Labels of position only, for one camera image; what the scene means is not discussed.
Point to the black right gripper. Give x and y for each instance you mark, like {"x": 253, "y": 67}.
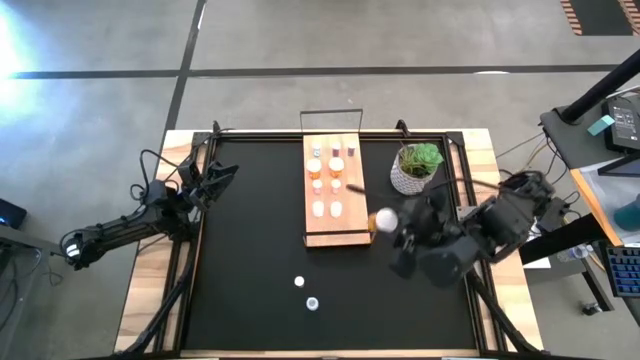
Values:
{"x": 445, "y": 250}

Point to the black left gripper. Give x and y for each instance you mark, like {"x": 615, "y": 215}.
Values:
{"x": 197, "y": 192}

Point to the blue pill bottle red pills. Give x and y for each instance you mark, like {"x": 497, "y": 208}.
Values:
{"x": 351, "y": 148}
{"x": 335, "y": 148}

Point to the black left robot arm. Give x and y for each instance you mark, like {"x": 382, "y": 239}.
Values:
{"x": 115, "y": 232}

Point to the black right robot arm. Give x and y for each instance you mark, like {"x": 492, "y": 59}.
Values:
{"x": 515, "y": 215}

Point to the succulent in patterned pot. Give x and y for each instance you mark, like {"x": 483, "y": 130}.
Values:
{"x": 407, "y": 182}

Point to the black table mat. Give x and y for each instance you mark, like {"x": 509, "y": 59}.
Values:
{"x": 350, "y": 325}

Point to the white paper sheet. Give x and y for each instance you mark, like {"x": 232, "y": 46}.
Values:
{"x": 537, "y": 263}

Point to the black desk leg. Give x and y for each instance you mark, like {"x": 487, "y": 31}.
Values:
{"x": 565, "y": 241}

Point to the clear plastic water bottle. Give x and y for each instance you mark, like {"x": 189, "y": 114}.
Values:
{"x": 575, "y": 252}

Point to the grey side desk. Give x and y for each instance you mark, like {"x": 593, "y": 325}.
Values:
{"x": 575, "y": 140}

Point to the black caster wheel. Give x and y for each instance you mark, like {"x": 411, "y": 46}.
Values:
{"x": 591, "y": 308}

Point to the black desk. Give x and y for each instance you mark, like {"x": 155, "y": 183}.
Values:
{"x": 30, "y": 245}

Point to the black device blue light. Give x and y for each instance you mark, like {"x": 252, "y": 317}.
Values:
{"x": 10, "y": 212}

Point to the desk with orange edge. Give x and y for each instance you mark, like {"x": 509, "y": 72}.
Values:
{"x": 620, "y": 185}

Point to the light blue block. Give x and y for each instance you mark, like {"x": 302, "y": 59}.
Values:
{"x": 600, "y": 125}

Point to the black backlit keyboard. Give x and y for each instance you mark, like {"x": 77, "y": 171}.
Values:
{"x": 625, "y": 270}

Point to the teal round object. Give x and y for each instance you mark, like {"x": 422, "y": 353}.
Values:
{"x": 630, "y": 215}

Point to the black stand pole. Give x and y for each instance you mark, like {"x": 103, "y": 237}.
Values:
{"x": 605, "y": 82}

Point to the black mat striped border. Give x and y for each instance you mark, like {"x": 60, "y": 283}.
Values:
{"x": 600, "y": 15}

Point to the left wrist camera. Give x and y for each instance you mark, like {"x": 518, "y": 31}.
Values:
{"x": 186, "y": 172}

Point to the black aluminium station frame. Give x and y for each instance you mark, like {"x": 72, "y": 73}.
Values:
{"x": 500, "y": 320}

